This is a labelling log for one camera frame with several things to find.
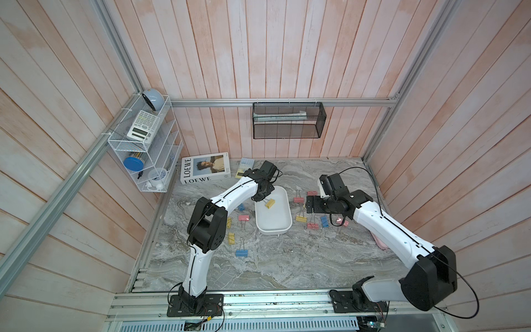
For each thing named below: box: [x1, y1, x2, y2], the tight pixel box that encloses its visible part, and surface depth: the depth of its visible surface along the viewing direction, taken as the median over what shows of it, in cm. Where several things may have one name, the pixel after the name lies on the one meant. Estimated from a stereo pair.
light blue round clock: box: [141, 88, 165, 112], surface depth 84 cm
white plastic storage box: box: [254, 185, 293, 236], surface depth 99 cm
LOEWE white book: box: [180, 151, 231, 185], surface depth 113 cm
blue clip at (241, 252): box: [235, 249, 249, 258], surface depth 88 cm
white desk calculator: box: [126, 109, 161, 144], surface depth 77 cm
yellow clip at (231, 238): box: [228, 231, 236, 245], surface depth 91 cm
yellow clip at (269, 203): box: [262, 198, 276, 209], surface depth 103 cm
